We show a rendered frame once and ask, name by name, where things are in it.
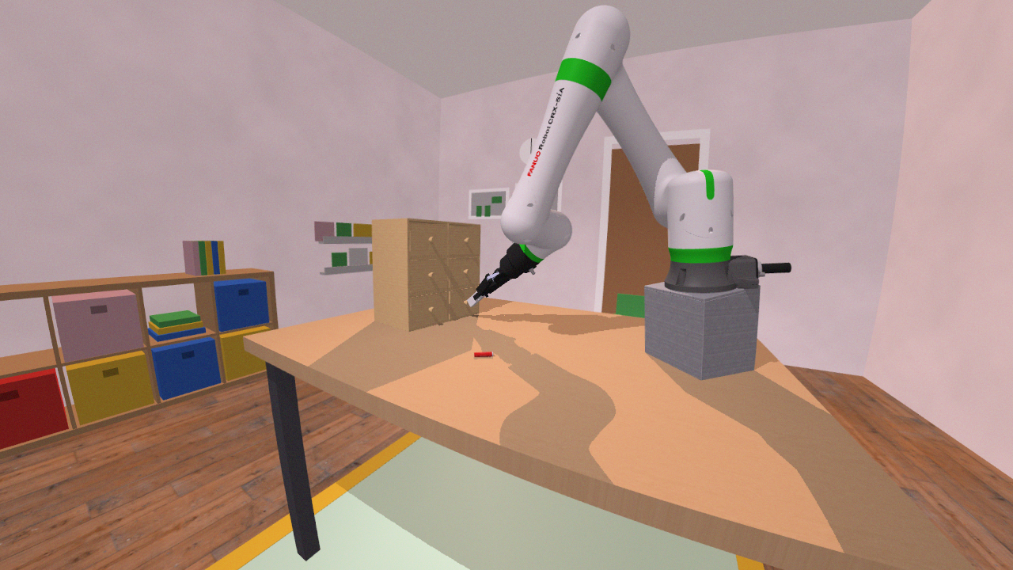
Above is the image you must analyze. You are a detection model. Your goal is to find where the brown wooden drawer front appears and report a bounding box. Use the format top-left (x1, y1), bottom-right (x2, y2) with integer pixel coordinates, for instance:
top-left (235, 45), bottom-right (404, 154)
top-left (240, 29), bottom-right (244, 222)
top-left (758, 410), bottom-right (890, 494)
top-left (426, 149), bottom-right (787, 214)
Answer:
top-left (409, 258), bottom-right (447, 294)
top-left (409, 222), bottom-right (447, 257)
top-left (449, 256), bottom-right (479, 287)
top-left (410, 291), bottom-right (447, 329)
top-left (449, 286), bottom-right (478, 319)
top-left (449, 226), bottom-right (480, 255)

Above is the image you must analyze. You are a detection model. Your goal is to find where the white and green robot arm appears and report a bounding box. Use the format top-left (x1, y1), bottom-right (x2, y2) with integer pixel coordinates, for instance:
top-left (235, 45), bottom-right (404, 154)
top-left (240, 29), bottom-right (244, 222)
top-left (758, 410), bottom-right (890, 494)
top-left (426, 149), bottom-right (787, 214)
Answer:
top-left (500, 6), bottom-right (791, 293)

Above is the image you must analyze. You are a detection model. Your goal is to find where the small wooden chest of drawers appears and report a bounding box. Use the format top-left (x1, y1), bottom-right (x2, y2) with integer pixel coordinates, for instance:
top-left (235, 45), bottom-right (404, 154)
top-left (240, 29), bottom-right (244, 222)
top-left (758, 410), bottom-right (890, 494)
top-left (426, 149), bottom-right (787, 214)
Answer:
top-left (372, 218), bottom-right (480, 332)

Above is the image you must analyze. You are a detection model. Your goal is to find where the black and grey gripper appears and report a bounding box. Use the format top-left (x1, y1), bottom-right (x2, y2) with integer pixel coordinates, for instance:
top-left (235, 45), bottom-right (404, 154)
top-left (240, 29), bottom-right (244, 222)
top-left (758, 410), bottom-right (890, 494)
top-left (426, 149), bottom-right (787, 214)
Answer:
top-left (467, 255), bottom-right (523, 307)

